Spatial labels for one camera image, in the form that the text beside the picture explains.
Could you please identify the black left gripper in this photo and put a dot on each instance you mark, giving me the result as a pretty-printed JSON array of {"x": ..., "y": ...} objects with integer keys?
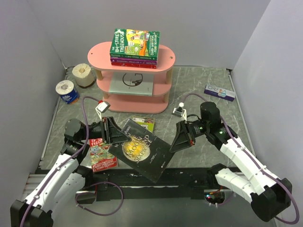
[{"x": 116, "y": 134}]

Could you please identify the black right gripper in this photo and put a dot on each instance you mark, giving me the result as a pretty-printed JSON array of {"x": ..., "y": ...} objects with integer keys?
[{"x": 184, "y": 137}]

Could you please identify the black Maugham book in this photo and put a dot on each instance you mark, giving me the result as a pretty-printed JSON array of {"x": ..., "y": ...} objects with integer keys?
[{"x": 146, "y": 153}]

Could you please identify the grey Great Gatsby book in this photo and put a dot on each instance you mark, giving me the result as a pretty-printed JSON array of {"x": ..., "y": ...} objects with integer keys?
[{"x": 129, "y": 83}]

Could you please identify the red 156-storey treehouse book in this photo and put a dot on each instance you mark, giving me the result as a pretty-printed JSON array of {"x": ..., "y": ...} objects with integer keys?
[{"x": 134, "y": 65}]

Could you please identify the purple 117-storey treehouse book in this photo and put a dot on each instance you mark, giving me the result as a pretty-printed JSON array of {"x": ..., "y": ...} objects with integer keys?
[{"x": 133, "y": 61}]

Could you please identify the green 104-storey treehouse book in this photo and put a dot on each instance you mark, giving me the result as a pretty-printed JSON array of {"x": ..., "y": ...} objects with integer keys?
[{"x": 135, "y": 44}]

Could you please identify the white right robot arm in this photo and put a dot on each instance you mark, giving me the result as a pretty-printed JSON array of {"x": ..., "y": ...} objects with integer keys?
[{"x": 267, "y": 194}]

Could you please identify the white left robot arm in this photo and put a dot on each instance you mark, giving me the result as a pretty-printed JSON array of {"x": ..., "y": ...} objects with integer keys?
[{"x": 67, "y": 176}]

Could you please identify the red 13-storey treehouse book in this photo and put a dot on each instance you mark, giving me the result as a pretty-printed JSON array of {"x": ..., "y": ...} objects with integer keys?
[{"x": 101, "y": 159}]

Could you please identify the lime green treehouse book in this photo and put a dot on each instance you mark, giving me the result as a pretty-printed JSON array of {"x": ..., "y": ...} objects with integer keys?
[{"x": 147, "y": 123}]

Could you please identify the purple white small box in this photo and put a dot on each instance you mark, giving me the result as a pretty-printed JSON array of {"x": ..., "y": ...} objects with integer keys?
[{"x": 219, "y": 92}]

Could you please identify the beige toilet paper roll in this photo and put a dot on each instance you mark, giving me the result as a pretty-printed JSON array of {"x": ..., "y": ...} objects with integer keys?
[{"x": 83, "y": 75}]

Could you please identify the blue wrapped toilet paper roll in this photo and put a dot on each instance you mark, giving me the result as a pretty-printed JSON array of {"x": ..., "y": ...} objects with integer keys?
[{"x": 67, "y": 91}]

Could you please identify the pink three-tier shelf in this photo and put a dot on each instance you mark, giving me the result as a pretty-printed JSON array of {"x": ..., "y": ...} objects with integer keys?
[{"x": 99, "y": 58}]

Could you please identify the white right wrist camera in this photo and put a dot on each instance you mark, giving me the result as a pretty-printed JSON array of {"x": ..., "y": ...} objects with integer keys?
[{"x": 180, "y": 112}]

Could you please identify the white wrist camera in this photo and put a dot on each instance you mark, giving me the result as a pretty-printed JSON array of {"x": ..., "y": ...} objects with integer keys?
[
  {"x": 101, "y": 108},
  {"x": 180, "y": 112}
]

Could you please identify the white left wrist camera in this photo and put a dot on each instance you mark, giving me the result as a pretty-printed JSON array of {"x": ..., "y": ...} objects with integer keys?
[{"x": 101, "y": 108}]

